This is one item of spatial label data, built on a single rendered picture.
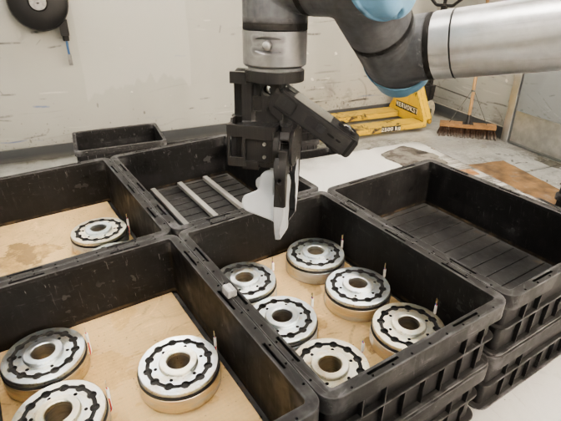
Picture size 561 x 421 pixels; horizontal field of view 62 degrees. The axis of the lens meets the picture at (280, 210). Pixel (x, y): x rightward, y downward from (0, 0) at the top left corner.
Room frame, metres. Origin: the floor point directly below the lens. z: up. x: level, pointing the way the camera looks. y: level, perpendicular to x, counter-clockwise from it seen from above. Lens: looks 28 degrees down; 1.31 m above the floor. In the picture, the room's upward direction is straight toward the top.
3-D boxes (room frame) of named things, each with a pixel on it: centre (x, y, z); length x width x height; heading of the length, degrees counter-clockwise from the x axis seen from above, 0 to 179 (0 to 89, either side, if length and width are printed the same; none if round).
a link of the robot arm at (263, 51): (0.57, 0.01, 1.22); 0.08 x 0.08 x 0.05
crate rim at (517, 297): (0.73, -0.32, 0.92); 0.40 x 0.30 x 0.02; 33
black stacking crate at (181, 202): (0.90, 0.15, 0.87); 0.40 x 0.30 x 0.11; 33
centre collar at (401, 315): (0.51, -0.18, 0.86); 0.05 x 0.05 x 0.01
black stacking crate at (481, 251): (0.73, -0.32, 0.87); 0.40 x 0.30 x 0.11; 33
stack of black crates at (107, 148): (2.12, 0.77, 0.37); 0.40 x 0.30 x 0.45; 113
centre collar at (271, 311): (0.53, 0.00, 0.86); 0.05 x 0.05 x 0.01
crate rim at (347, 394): (0.57, -0.06, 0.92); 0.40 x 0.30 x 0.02; 33
